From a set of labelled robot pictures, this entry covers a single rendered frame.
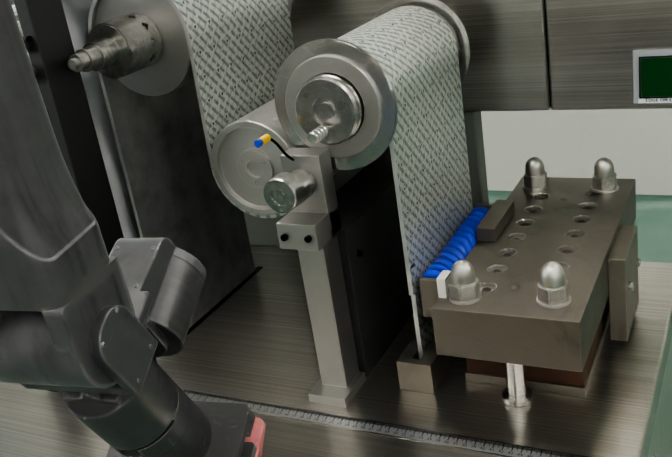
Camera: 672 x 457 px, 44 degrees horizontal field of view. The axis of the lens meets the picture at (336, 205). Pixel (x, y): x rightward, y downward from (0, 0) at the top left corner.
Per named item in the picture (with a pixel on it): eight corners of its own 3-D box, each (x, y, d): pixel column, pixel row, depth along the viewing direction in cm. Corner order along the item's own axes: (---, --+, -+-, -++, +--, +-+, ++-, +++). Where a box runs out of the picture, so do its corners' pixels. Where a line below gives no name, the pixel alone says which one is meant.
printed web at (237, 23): (167, 344, 118) (74, -19, 100) (252, 269, 138) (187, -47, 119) (424, 380, 101) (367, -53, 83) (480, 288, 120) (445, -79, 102)
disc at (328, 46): (286, 169, 97) (263, 42, 91) (288, 167, 97) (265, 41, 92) (404, 171, 90) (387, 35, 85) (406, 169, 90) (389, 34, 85)
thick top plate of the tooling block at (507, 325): (436, 354, 93) (430, 307, 91) (524, 213, 126) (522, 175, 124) (582, 372, 86) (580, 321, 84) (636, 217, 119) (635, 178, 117)
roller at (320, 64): (294, 157, 95) (276, 58, 91) (382, 94, 116) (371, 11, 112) (386, 158, 90) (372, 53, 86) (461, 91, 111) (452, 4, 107)
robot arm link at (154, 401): (38, 408, 50) (119, 414, 48) (80, 309, 54) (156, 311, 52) (94, 453, 55) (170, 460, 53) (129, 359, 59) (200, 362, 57)
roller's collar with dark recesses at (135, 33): (94, 80, 98) (80, 25, 95) (126, 67, 103) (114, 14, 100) (136, 78, 95) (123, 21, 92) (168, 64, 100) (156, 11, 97)
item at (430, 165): (409, 295, 97) (389, 144, 90) (470, 214, 116) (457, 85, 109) (413, 295, 97) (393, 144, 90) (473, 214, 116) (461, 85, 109)
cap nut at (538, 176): (520, 191, 119) (517, 161, 117) (526, 181, 122) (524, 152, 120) (545, 191, 117) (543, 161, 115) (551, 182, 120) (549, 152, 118)
